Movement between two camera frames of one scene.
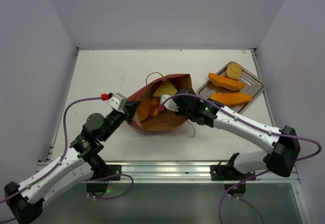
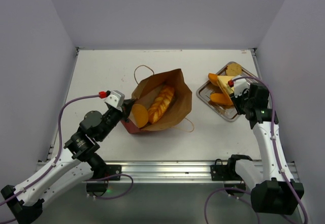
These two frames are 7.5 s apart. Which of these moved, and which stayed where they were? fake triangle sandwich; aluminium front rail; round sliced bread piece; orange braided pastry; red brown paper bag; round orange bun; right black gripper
Moved: right black gripper; fake triangle sandwich; red brown paper bag; round orange bun; orange braided pastry
Stayed: aluminium front rail; round sliced bread piece
